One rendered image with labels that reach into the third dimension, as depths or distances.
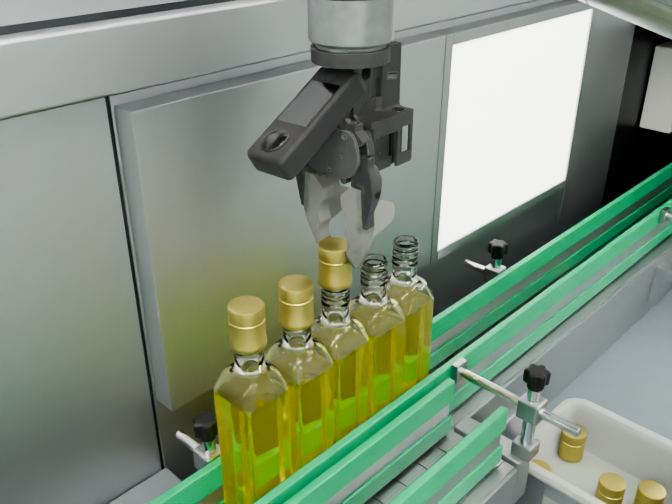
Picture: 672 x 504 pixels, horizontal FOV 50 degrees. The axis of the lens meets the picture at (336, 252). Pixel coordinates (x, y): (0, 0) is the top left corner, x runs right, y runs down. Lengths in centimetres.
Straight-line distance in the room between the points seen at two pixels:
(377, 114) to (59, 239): 31
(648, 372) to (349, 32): 91
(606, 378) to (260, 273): 70
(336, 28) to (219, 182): 22
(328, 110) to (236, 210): 20
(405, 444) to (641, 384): 57
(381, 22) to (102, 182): 29
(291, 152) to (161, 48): 16
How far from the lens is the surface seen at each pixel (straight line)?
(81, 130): 69
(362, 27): 63
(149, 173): 70
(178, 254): 75
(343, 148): 66
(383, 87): 68
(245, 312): 65
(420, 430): 88
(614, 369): 134
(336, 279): 72
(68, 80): 65
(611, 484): 103
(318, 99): 64
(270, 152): 61
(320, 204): 71
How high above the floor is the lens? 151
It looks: 28 degrees down
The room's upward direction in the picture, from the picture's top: straight up
